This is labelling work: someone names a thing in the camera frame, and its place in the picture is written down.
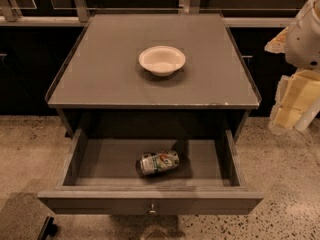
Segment open grey top drawer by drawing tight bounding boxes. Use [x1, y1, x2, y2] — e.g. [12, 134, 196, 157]
[38, 130, 263, 216]

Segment green and white 7up can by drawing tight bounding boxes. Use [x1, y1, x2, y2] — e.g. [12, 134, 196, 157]
[140, 150, 179, 175]

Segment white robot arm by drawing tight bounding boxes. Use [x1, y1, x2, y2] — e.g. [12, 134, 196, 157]
[264, 0, 320, 135]

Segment white bowl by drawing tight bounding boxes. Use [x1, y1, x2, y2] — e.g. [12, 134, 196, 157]
[139, 46, 186, 77]

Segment metal railing with glass panels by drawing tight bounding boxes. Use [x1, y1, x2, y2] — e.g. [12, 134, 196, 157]
[0, 0, 294, 27]

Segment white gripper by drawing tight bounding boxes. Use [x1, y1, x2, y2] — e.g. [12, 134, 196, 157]
[264, 10, 320, 135]

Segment round metal drawer knob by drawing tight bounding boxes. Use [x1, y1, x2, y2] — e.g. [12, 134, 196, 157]
[148, 203, 158, 216]

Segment grey cabinet with counter top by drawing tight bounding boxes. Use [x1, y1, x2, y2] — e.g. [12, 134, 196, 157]
[46, 14, 261, 133]

